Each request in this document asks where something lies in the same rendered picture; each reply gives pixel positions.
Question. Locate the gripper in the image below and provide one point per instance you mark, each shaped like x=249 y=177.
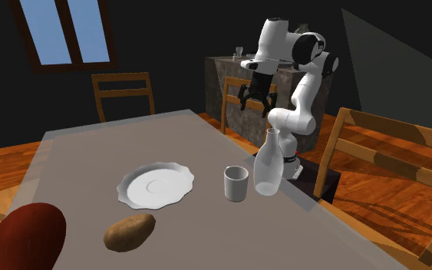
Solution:
x=260 y=83

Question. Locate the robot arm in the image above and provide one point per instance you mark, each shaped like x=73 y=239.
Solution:
x=301 y=93

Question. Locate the stone sideboard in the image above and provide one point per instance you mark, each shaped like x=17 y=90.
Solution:
x=243 y=108

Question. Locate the wooden chair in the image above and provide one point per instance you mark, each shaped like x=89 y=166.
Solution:
x=120 y=94
x=387 y=157
x=232 y=101

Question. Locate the clear glass carafe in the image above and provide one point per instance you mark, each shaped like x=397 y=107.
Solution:
x=268 y=168

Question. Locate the white cup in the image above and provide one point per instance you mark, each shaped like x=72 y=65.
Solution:
x=236 y=184

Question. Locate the white scalloped plate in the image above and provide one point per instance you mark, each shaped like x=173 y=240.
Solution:
x=155 y=185

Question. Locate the brown potato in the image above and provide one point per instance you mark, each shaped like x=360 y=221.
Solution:
x=129 y=232

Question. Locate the dark framed window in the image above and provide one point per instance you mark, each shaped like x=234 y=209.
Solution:
x=66 y=31

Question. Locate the dark red round object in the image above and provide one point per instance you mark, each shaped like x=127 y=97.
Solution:
x=26 y=238

